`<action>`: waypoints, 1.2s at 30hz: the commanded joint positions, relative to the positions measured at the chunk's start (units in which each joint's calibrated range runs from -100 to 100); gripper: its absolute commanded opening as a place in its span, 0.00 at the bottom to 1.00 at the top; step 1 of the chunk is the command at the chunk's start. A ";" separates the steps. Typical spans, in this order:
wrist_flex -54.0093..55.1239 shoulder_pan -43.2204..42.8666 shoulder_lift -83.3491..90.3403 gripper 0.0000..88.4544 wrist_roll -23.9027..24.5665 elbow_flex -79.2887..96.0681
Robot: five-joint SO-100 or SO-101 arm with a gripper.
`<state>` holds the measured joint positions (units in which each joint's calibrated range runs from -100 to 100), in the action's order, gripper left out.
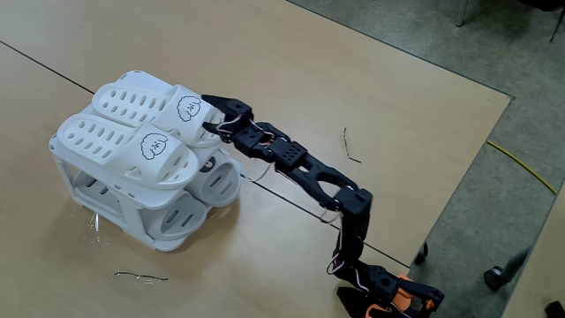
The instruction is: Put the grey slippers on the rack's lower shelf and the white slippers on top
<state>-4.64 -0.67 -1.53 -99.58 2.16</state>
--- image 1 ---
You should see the grey bear slipper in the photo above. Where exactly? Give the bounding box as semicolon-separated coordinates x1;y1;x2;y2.
189;149;243;208
72;170;208;242

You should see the white dog slipper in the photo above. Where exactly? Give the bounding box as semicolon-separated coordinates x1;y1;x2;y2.
56;113;200;191
91;82;222;149

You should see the white two-shelf shoe rack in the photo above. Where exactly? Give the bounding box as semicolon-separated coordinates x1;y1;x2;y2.
48;69;242;253

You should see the clear tape strip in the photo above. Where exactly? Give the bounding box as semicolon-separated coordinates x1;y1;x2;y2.
112;269;170;284

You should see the black table caster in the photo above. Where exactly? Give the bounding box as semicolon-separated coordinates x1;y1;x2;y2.
413;241;429;265

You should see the metal chair leg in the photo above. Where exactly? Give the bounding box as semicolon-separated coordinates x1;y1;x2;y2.
455;0;470;27

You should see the black chair base caster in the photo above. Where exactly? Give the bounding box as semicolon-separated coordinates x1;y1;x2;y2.
483;246;531;292

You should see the dark chair leg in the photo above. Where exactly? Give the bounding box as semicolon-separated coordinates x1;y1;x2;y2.
549;7;565;44

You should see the black floor object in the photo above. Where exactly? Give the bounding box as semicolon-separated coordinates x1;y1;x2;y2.
545;300;565;318

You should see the yellow floor cable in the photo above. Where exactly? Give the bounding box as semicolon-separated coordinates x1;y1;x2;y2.
486;140;559;195

